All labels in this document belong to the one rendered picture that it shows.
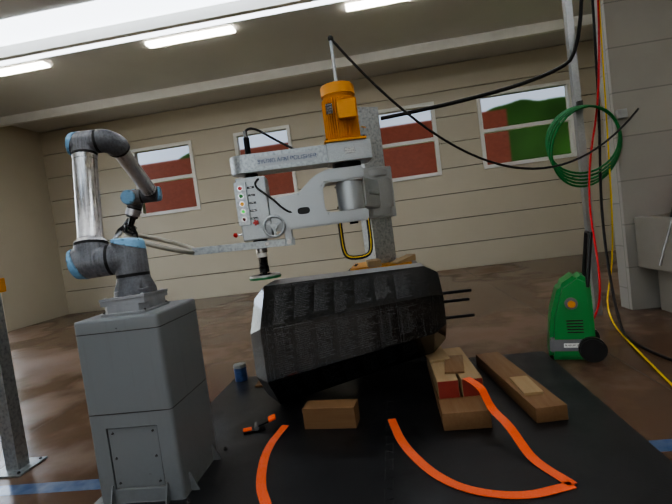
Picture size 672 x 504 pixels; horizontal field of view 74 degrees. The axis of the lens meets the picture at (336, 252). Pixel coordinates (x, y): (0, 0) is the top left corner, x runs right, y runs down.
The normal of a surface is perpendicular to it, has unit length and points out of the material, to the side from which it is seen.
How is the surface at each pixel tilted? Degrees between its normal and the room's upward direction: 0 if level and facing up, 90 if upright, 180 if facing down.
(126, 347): 90
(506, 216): 90
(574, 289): 90
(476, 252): 90
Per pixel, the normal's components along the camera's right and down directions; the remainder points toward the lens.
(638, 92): -0.11, 0.07
